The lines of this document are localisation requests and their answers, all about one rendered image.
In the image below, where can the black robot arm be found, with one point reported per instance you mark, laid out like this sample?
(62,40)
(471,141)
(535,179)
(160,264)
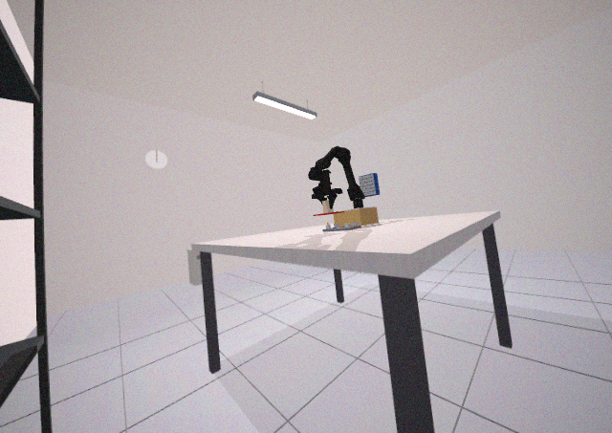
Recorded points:
(318,174)

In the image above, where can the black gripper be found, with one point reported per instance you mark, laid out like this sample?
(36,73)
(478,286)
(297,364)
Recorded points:
(331,192)

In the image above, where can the red board with square handle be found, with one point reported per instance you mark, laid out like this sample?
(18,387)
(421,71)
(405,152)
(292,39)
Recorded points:
(326,209)

